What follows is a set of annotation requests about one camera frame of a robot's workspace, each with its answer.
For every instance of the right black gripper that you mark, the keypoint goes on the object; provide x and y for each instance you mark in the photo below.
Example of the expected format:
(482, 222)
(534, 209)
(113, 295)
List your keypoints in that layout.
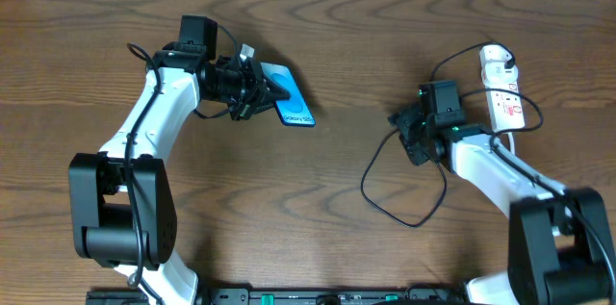
(409, 130)

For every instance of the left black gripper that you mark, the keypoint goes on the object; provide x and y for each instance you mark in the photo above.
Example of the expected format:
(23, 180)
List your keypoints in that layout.
(252, 91)

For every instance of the Samsung Galaxy smartphone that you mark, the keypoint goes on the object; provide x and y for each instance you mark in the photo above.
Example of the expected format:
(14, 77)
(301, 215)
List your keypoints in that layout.
(294, 110)

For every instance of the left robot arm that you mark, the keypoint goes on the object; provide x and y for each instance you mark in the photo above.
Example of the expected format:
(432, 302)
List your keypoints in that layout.
(123, 214)

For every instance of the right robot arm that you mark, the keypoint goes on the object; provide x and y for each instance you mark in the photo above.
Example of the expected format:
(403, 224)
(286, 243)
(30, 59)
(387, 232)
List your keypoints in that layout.
(560, 249)

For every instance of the white USB charger plug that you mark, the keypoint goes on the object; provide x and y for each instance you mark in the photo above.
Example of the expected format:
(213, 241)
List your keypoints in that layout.
(494, 53)

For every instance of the white power strip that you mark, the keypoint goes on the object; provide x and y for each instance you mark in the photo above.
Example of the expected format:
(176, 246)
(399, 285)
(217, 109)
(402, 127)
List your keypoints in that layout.
(504, 104)

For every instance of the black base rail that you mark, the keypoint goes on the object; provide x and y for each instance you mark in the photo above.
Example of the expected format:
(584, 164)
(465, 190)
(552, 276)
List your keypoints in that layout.
(248, 296)

